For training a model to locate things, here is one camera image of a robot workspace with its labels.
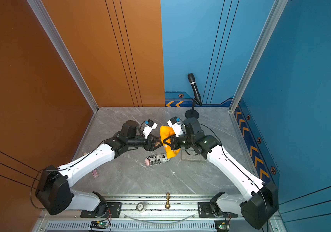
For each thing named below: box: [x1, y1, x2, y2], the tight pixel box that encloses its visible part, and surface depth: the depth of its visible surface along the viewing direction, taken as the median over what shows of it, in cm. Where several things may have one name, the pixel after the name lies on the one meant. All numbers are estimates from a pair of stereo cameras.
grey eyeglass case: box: [180, 149, 207, 162], surface depth 91 cm
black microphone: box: [187, 72, 202, 106], surface depth 100 cm
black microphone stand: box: [184, 98, 200, 120], surface depth 118 cm
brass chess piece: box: [164, 192, 171, 209], surface depth 77 cm
